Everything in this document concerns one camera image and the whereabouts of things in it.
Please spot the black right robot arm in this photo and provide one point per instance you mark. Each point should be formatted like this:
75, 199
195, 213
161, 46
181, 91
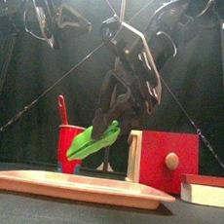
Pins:
199, 9

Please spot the green toy pea pod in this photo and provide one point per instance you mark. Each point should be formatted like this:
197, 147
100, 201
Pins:
87, 144

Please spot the red plastic cup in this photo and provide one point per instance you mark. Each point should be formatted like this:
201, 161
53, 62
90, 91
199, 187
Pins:
65, 138

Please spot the pink plastic tray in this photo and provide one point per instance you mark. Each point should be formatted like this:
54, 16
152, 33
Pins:
76, 187

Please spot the thin metal frame pole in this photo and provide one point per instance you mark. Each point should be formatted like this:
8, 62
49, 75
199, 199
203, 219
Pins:
123, 4

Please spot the white box with red lid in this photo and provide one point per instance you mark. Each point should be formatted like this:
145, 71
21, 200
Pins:
206, 194

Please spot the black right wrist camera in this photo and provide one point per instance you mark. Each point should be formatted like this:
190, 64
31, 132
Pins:
109, 27

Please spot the red wooden drawer with knob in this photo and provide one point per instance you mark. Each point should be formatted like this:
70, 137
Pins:
159, 145

